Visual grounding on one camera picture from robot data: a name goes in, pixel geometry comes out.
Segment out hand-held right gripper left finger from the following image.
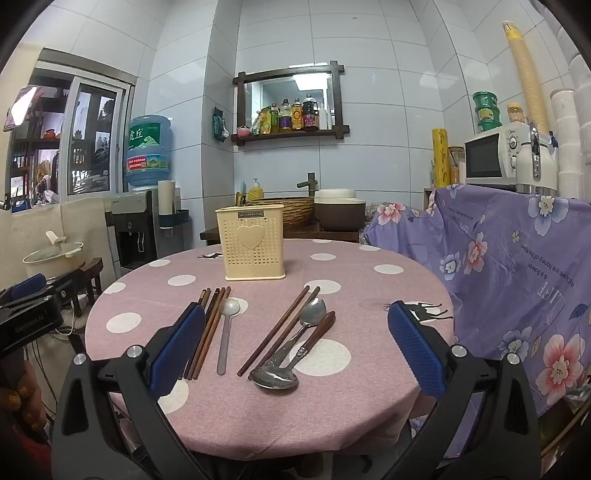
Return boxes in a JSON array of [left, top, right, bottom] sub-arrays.
[[48, 302, 207, 480]]

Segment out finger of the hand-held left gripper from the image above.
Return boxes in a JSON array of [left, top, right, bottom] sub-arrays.
[[0, 272, 75, 306]]

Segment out person's left forearm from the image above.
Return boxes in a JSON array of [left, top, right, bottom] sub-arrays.
[[0, 413, 51, 480]]

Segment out grey floral cloth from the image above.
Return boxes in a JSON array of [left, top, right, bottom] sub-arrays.
[[361, 203, 384, 241]]

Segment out tall yellow paper cup stack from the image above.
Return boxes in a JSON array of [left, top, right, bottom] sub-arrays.
[[502, 21, 550, 134]]

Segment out brown and cream rice cooker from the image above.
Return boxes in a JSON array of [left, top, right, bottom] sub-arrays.
[[314, 188, 365, 232]]

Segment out dark wooden stool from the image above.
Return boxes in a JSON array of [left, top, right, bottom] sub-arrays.
[[46, 257, 105, 319]]

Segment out ornate metal spoon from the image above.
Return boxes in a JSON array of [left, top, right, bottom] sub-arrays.
[[249, 298, 328, 381]]

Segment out pink polka dot tablecloth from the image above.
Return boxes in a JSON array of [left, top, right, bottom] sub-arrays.
[[84, 239, 458, 462]]

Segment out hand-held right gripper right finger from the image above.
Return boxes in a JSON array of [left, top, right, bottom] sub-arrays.
[[387, 301, 541, 480]]

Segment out grey spoon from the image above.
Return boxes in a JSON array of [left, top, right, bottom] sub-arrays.
[[216, 298, 242, 376]]

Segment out yellow roll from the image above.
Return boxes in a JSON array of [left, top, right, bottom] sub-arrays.
[[431, 128, 451, 188]]

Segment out stacks of white cups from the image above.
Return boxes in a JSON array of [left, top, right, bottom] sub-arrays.
[[549, 28, 591, 204]]

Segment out row of condiment bottles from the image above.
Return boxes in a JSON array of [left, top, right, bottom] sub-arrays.
[[252, 95, 334, 136]]

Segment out wooden-handled metal spoon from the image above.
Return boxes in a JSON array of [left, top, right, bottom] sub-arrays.
[[250, 311, 337, 391]]

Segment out bundle of brown chopsticks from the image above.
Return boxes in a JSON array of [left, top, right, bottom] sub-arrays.
[[183, 286, 232, 381]]

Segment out cream pot with lid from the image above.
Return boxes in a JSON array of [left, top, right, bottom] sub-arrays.
[[23, 231, 85, 278]]

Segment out woven sink basin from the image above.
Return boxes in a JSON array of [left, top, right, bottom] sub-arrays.
[[247, 197, 317, 230]]

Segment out purple floral cloth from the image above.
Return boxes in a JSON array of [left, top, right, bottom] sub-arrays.
[[362, 184, 591, 457]]

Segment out white microwave oven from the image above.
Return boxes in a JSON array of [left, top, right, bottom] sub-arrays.
[[463, 121, 532, 188]]

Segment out blue water jug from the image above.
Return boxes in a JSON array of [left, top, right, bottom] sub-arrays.
[[124, 114, 175, 189]]

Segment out water dispenser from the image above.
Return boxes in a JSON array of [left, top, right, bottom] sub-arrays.
[[111, 187, 185, 271]]

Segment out white kettle with metal handle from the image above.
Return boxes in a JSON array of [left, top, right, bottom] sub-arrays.
[[515, 122, 561, 197]]

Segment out green packet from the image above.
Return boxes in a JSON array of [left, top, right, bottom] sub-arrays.
[[212, 107, 230, 142]]

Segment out bronze faucet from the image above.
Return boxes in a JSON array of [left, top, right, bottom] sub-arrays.
[[297, 172, 319, 198]]

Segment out person's left hand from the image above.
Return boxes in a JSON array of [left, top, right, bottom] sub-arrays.
[[0, 360, 48, 433]]

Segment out sliding glass window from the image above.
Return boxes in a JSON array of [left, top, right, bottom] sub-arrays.
[[0, 48, 137, 213]]

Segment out cream perforated utensil holder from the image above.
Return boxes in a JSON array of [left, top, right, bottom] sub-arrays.
[[215, 204, 287, 281]]

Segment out dark wood framed mirror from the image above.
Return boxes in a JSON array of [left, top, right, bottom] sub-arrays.
[[232, 60, 350, 146]]

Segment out beige cloth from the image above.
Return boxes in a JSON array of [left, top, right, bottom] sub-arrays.
[[0, 198, 116, 296]]

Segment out cup dispenser with teal base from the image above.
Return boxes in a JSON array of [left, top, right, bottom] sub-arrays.
[[157, 179, 190, 230]]

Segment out dark wooden counter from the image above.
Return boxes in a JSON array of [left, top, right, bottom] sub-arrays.
[[200, 220, 361, 244]]

